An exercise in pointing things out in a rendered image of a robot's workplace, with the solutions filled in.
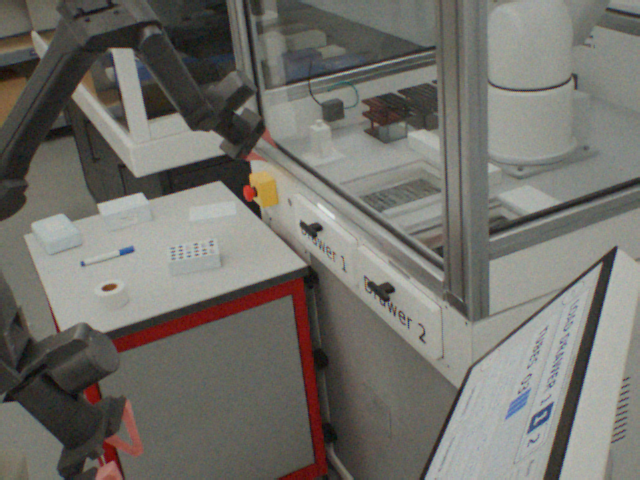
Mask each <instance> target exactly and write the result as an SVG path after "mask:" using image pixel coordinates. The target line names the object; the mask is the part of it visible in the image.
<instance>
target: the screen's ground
mask: <svg viewBox="0 0 640 480"><path fill-rule="evenodd" d="M601 265H602V263H601V264H599V265H598V267H597V268H594V269H593V270H592V271H591V272H589V273H588V274H587V278H586V281H585V285H584V288H583V291H582V293H583V292H584V291H585V290H587V289H588V288H589V287H590V286H592V287H591V290H590V293H589V296H588V300H587V303H586V307H585V310H584V314H583V317H582V320H581V323H580V327H579V330H578V334H577V337H576V341H575V343H574V347H573V354H572V358H571V361H570V365H569V367H568V371H567V374H566V378H565V381H564V385H563V388H562V391H561V394H560V398H559V401H558V405H557V408H556V412H555V415H554V418H553V421H552V425H551V428H550V432H549V439H548V442H547V443H546V444H544V445H543V446H541V447H540V448H538V449H537V450H535V451H534V452H532V453H531V454H529V455H528V456H526V457H525V458H524V459H523V460H522V461H520V462H519V463H517V464H516V465H514V466H512V465H513V462H514V459H515V456H516V453H517V450H518V447H519V443H520V441H521V438H522V435H523V432H524V426H525V423H526V420H527V417H528V415H529V411H530V408H531V405H532V402H533V399H534V396H535V393H536V391H537V388H538V385H539V381H540V378H541V375H542V372H543V369H544V366H545V364H546V361H547V358H548V352H549V348H550V345H551V342H552V340H553V337H554V334H555V331H556V328H557V325H558V322H559V318H560V316H561V313H562V310H563V308H564V307H563V308H562V309H561V310H560V311H559V308H560V305H561V302H562V299H563V296H564V294H562V295H561V296H560V297H559V298H558V299H556V300H555V301H554V302H553V303H552V304H550V305H549V306H548V307H547V308H546V309H545V310H544V311H543V312H542V313H540V314H539V315H538V316H537V317H534V318H533V319H532V320H531V321H529V322H528V323H527V324H526V325H525V326H523V327H522V329H521V330H519V331H518V332H517V333H516V334H515V335H513V336H512V337H511V338H510V339H509V340H507V341H505V342H504V343H502V344H503V345H502V344H501V345H502V348H501V350H500V353H499V355H498V360H499V359H501V358H502V357H503V356H504V355H506V354H507V353H508V352H509V351H510V350H512V349H513V348H514V347H515V346H517V345H518V344H519V343H520V342H522V341H523V340H524V339H526V338H527V337H528V336H529V335H530V338H529V341H528V342H527V345H526V348H525V351H524V353H523V359H522V362H521V364H520V366H519V369H518V372H517V374H516V377H515V380H514V383H513V385H512V388H511V391H510V393H509V395H508V398H507V401H506V404H505V407H504V409H503V412H502V415H501V417H500V419H499V422H498V428H497V430H496V433H495V436H494V439H493V440H492V443H491V446H490V449H489V451H488V454H487V457H486V460H485V462H484V465H483V467H482V470H481V472H480V475H479V478H478V480H482V477H483V474H484V471H485V469H486V466H487V464H488V461H489V458H490V456H491V453H492V450H493V447H494V444H495V442H496V440H497V437H498V434H499V429H500V426H501V423H502V420H503V418H504V415H505V413H506V410H507V407H508V405H509V402H510V399H511V396H512V393H513V391H514V389H515V386H516V383H517V382H519V381H520V380H521V379H522V378H523V377H524V376H525V375H527V374H528V373H529V372H531V371H532V370H533V369H535V368H536V367H537V366H540V365H541V366H540V368H539V371H538V374H537V377H536V380H535V383H534V386H533V389H532V391H531V394H530V397H529V400H528V403H527V406H526V409H525V412H524V415H523V420H522V423H521V426H520V429H519V432H518V435H517V438H516V440H515V443H514V446H513V449H512V453H511V456H510V459H509V462H508V465H507V467H506V470H505V471H504V472H502V473H501V474H499V476H497V477H496V478H494V479H493V480H543V477H544V474H545V470H546V467H547V464H548V460H549V453H550V449H551V446H552V442H553V440H554V436H555V432H556V429H557V425H558V421H559V418H560V415H561V411H562V408H563V404H564V401H565V397H566V393H567V391H568V387H569V383H570V380H571V376H572V373H573V366H574V363H575V359H576V355H577V352H578V348H579V344H580V342H581V338H582V335H583V331H584V327H585V324H586V320H587V317H588V314H589V310H590V307H591V303H592V299H593V296H594V293H595V289H596V286H597V282H598V275H599V271H600V268H601ZM498 360H497V362H498ZM483 361H484V360H483ZM483 361H482V362H480V363H479V364H478V365H477V366H474V367H473V371H472V373H471V375H470V377H469V380H468V382H467V384H466V387H465V389H464V390H463V392H462V395H461V397H460V399H459V402H458V404H457V406H456V409H455V411H454V413H453V415H452V417H451V419H450V421H449V426H448V428H447V430H446V433H445V435H444V437H443V439H442V441H441V443H440V446H439V448H438V450H437V452H436V455H435V457H434V459H433V462H432V464H431V465H430V467H429V470H428V472H427V474H426V477H425V480H427V479H428V477H429V475H430V472H431V470H432V468H433V465H434V464H435V462H436V459H437V457H438V455H439V452H440V450H441V448H442V446H443V443H444V442H445V441H446V440H448V439H449V438H451V437H452V436H453V435H455V434H456V433H457V432H458V431H460V430H461V429H462V428H464V427H465V426H466V428H465V430H464V432H463V435H462V437H461V440H460V441H459V444H458V446H457V449H456V451H455V453H454V456H453V458H452V461H451V463H450V465H449V469H448V472H447V474H446V477H445V478H443V479H442V480H447V477H448V475H449V470H450V468H451V465H452V464H453V461H454V459H455V456H456V454H457V451H458V449H459V446H460V444H461V442H462V440H463V438H464V435H465V433H466V430H467V428H468V425H469V423H470V420H471V418H472V416H473V412H474V409H475V407H476V404H477V402H478V399H479V397H480V394H481V392H482V390H483V388H484V386H485V383H486V381H487V378H488V376H489V373H490V371H491V368H492V366H493V365H494V364H493V365H492V366H490V367H488V368H487V369H486V370H485V371H484V372H482V373H481V374H480V375H479V376H477V374H478V372H479V370H480V367H481V366H482V364H483ZM497 362H496V363H497ZM486 375H487V376H486ZM484 376H486V378H485V381H484V383H483V386H482V388H481V390H480V392H479V394H478V397H477V399H476V402H475V404H474V407H473V411H472V414H471V415H470V418H469V419H467V420H466V421H465V422H463V423H462V424H461V425H459V426H458V427H457V428H455V429H454V430H453V431H452V432H450V433H449V428H450V426H451V423H452V421H453V419H454V416H455V415H456V413H457V410H458V408H459V406H460V404H461V401H462V399H463V397H464V394H465V392H466V391H467V390H469V389H470V388H472V387H473V385H474V384H476V383H477V382H478V381H479V380H481V379H482V378H483V377H484ZM448 433H449V435H448Z"/></svg>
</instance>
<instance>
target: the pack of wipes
mask: <svg viewBox="0 0 640 480"><path fill-rule="evenodd" d="M32 229H33V235H34V237H35V238H36V239H37V241H38V242H39V243H40V244H41V245H42V246H43V248H44V249H45V250H46V252H47V253H48V254H50V255H51V254H55V253H58V252H60V251H63V250H66V249H69V248H72V247H75V246H77V245H80V244H82V243H83V240H82V236H81V233H80V231H79V230H78V229H77V227H76V226H75V225H74V224H73V223H72V222H71V221H70V220H69V219H68V218H67V217H66V216H65V215H64V214H59V215H57V216H54V217H51V218H48V219H42V220H38V221H35V222H33V223H32Z"/></svg>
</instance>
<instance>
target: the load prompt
mask: <svg viewBox="0 0 640 480"><path fill-rule="evenodd" d="M591 287H592V286H590V287H589V288H588V289H587V290H585V291H584V292H583V293H581V294H579V295H578V296H577V297H576V298H574V299H573V301H572V302H570V303H569V304H568V305H567V306H565V307H564V308H563V310H562V313H561V316H560V318H559V322H558V325H557V328H556V331H555V334H554V337H553V340H552V342H551V345H550V348H549V352H548V358H547V361H546V364H545V366H544V369H543V372H542V375H541V378H540V381H539V385H538V388H537V391H536V393H535V396H534V399H533V402H532V405H531V408H530V411H529V415H528V417H527V420H526V423H525V426H524V432H523V435H522V438H521V441H520V443H519V447H518V450H517V453H516V456H515V459H514V462H513V465H512V466H514V465H516V464H517V463H519V462H520V461H522V460H523V459H524V458H525V457H526V456H528V455H529V454H531V453H532V452H534V451H535V450H537V449H538V448H540V447H541V446H543V445H544V444H546V443H547V442H548V439H549V432H550V428H551V425H552V421H553V418H554V415H555V412H556V408H557V405H558V401H559V398H560V394H561V391H562V388H563V385H564V381H565V378H566V374H567V371H568V367H569V365H570V361H571V358H572V354H573V347H574V343H575V341H576V337H577V334H578V330H579V327H580V323H581V320H582V317H583V314H584V310H585V307H586V303H587V300H588V296H589V293H590V290H591Z"/></svg>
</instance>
